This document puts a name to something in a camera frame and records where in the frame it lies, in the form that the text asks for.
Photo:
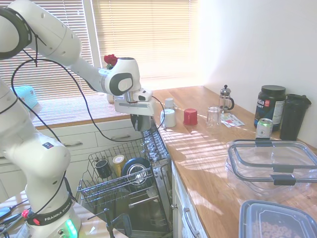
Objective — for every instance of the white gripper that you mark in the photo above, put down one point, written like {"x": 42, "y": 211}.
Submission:
{"x": 135, "y": 107}

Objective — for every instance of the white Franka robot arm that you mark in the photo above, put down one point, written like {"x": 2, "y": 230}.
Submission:
{"x": 49, "y": 32}

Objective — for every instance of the grey tined dishwasher rack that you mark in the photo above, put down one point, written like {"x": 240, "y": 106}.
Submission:
{"x": 154, "y": 146}

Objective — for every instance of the white ceramic mug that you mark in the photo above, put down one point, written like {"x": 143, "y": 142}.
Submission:
{"x": 170, "y": 119}

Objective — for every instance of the yellow mug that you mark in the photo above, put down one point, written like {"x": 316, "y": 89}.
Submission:
{"x": 118, "y": 163}

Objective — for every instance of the black mug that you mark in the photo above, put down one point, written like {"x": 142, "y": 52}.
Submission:
{"x": 104, "y": 169}

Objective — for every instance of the dark blue bowl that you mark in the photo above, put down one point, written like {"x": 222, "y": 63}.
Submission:
{"x": 133, "y": 164}

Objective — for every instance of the red plastic cup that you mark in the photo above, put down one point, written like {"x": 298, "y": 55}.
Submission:
{"x": 190, "y": 117}

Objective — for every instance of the red flowers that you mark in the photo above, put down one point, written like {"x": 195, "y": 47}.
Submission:
{"x": 110, "y": 59}

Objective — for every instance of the clear drinking glass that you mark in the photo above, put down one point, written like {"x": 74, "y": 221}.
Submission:
{"x": 213, "y": 119}

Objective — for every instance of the wide wooden window blind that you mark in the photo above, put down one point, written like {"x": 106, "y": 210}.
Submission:
{"x": 148, "y": 37}

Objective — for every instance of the metal cabinet knob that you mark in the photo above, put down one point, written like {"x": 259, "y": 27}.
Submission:
{"x": 174, "y": 206}

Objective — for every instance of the open dishwasher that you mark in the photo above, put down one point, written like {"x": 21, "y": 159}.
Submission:
{"x": 148, "y": 215}

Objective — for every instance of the glass French press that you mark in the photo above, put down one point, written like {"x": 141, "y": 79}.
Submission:
{"x": 225, "y": 100}

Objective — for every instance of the printed paper leaflets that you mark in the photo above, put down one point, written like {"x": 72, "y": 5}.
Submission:
{"x": 232, "y": 121}

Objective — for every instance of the teal baseball cap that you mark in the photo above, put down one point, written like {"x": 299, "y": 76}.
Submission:
{"x": 26, "y": 95}

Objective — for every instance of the narrow wooden window blind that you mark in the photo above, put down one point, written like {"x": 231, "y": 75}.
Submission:
{"x": 71, "y": 12}

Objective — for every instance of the white green drink can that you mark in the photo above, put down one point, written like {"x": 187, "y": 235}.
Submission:
{"x": 264, "y": 129}

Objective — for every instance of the black protein powder tub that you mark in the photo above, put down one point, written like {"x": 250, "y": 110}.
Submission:
{"x": 270, "y": 106}

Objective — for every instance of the clear lidded storage container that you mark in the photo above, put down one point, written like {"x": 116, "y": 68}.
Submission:
{"x": 267, "y": 158}

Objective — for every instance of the red clip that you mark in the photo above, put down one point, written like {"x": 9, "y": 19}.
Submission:
{"x": 25, "y": 213}

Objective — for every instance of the black flat device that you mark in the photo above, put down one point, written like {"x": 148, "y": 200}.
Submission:
{"x": 5, "y": 211}

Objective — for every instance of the black shaker bottle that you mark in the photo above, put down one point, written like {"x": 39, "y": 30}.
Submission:
{"x": 294, "y": 116}

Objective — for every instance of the grey plastic container with cereal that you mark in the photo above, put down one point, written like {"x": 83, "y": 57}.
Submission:
{"x": 277, "y": 220}

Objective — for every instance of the white black wrist camera box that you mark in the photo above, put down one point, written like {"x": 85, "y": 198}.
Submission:
{"x": 144, "y": 94}

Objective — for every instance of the black camera stand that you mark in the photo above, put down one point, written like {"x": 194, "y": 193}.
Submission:
{"x": 109, "y": 223}

